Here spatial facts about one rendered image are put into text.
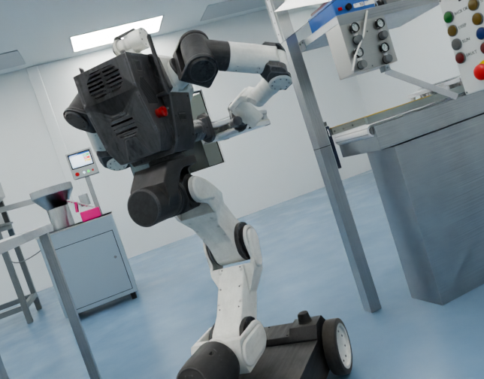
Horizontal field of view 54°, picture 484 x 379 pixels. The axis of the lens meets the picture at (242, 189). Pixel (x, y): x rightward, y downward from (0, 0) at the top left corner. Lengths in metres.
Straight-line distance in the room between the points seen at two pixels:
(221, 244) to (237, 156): 5.46
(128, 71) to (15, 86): 5.79
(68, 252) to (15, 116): 3.26
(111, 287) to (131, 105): 2.95
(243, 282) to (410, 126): 0.95
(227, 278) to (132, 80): 0.78
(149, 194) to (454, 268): 1.42
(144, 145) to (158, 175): 0.10
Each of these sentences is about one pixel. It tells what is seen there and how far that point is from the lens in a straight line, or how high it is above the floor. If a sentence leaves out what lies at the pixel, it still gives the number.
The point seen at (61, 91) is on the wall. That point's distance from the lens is 7.05.
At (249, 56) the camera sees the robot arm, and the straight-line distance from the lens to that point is 1.49.
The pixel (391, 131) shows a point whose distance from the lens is 2.02.
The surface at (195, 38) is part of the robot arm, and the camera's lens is 1.47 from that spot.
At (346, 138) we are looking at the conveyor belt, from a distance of 2.10.
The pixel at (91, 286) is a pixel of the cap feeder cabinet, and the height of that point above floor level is 0.23.
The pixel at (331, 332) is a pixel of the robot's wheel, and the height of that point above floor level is 0.18.
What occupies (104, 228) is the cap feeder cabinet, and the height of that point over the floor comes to 0.66.
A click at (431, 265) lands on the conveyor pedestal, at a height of 0.18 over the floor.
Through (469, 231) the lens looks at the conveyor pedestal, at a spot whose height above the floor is 0.24.
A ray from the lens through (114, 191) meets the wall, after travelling 6.86.
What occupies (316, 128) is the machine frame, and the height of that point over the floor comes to 0.89.
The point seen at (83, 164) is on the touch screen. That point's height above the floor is 1.25.
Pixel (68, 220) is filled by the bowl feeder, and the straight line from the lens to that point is 4.41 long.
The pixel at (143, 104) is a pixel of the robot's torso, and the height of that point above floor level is 1.10.
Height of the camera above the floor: 0.87
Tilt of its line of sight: 4 degrees down
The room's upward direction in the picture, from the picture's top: 18 degrees counter-clockwise
